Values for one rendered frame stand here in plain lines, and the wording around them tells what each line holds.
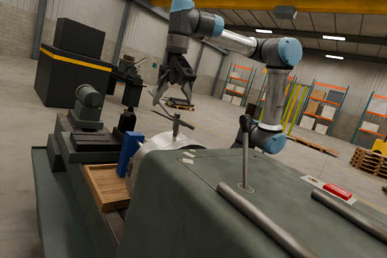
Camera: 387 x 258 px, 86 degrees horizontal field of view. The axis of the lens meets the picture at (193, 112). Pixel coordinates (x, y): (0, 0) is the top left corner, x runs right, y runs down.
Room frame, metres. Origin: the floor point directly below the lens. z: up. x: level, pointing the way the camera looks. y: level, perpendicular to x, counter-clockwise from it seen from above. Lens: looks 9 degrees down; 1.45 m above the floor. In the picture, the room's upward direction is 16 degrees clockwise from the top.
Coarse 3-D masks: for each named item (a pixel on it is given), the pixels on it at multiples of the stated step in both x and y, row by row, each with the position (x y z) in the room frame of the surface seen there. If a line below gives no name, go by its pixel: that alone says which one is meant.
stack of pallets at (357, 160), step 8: (360, 152) 7.68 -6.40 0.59; (368, 152) 7.31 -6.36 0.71; (352, 160) 7.99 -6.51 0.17; (360, 160) 7.37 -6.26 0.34; (368, 160) 7.29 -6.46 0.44; (376, 160) 7.45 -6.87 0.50; (384, 160) 7.37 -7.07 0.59; (360, 168) 7.61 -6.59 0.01; (368, 168) 7.23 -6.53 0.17; (376, 168) 7.19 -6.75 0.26; (384, 168) 7.34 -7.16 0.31; (384, 176) 7.38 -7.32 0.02
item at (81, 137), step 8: (72, 136) 1.09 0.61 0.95; (80, 136) 1.08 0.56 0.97; (88, 136) 1.11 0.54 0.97; (96, 136) 1.15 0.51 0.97; (104, 136) 1.18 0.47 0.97; (112, 136) 1.22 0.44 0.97; (80, 144) 1.00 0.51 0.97; (88, 144) 1.02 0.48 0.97; (96, 144) 1.05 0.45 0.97; (104, 144) 1.08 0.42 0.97; (112, 144) 1.11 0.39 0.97; (120, 144) 1.14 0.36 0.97
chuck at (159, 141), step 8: (160, 136) 0.71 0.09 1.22; (168, 136) 0.71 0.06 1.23; (184, 136) 0.74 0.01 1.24; (144, 144) 0.69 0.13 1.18; (152, 144) 0.68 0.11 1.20; (160, 144) 0.67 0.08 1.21; (168, 144) 0.66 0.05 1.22; (136, 152) 0.68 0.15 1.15; (144, 152) 0.66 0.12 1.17; (136, 160) 0.65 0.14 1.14; (136, 168) 0.63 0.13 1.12; (128, 176) 0.66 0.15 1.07; (128, 184) 0.65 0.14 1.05; (128, 192) 0.67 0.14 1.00
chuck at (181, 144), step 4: (188, 140) 0.71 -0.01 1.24; (172, 144) 0.66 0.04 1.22; (176, 144) 0.66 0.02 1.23; (180, 144) 0.66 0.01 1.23; (184, 144) 0.66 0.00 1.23; (188, 144) 0.67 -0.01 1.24; (192, 144) 0.68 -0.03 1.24; (196, 144) 0.69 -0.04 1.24; (200, 144) 0.72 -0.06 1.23; (168, 148) 0.64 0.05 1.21; (172, 148) 0.64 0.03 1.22; (176, 148) 0.64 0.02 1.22; (180, 148) 0.65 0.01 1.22; (184, 148) 0.66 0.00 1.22; (188, 148) 0.67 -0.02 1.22; (192, 148) 0.68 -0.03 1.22; (196, 148) 0.70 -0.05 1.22; (200, 148) 0.71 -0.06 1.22; (204, 148) 0.72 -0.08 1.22
